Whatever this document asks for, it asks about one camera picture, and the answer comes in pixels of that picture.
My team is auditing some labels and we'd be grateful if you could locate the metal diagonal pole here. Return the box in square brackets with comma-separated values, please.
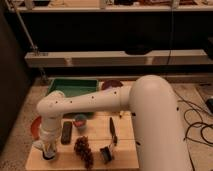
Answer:
[6, 0, 49, 84]

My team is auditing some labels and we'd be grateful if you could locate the black cable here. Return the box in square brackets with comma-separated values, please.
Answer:
[164, 9, 213, 171]

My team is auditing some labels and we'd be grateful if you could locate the small metal cup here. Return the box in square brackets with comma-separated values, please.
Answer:
[42, 151, 56, 160]

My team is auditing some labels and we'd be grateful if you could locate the dark rectangular block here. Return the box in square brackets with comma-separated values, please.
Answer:
[61, 121, 72, 145]

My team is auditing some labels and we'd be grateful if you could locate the brown grape bunch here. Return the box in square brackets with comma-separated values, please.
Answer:
[74, 136, 94, 170]

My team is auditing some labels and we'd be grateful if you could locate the white lower shelf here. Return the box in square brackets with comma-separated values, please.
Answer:
[25, 49, 213, 68]

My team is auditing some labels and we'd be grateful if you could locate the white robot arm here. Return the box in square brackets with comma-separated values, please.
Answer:
[37, 75, 193, 171]

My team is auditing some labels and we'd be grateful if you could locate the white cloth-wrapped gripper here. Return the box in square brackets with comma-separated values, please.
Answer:
[39, 117, 62, 156]

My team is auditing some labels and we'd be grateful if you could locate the wooden board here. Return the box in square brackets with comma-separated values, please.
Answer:
[25, 80, 141, 171]

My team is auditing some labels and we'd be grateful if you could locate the green plastic tray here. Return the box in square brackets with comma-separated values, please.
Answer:
[47, 78, 98, 97]

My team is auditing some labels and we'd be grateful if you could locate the dark object on shelf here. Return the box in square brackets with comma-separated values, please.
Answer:
[125, 42, 153, 55]

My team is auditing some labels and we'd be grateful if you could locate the white upper shelf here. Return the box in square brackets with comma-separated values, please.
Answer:
[4, 0, 213, 12]

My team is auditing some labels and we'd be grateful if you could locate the black handled knife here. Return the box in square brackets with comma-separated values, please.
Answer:
[110, 117, 117, 146]

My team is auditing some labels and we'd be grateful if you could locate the red bowl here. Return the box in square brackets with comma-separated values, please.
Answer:
[30, 116, 41, 140]

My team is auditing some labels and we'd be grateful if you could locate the small teal cup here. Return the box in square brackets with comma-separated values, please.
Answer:
[73, 114, 87, 130]

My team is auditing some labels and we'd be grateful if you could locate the white shelf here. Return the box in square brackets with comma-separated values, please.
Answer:
[4, 0, 213, 12]
[25, 49, 213, 68]

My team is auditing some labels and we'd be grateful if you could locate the blue-grey towel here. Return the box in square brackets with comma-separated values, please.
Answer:
[33, 140, 51, 152]

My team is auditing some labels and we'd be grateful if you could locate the maroon bowl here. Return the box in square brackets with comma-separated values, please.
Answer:
[101, 80, 123, 90]

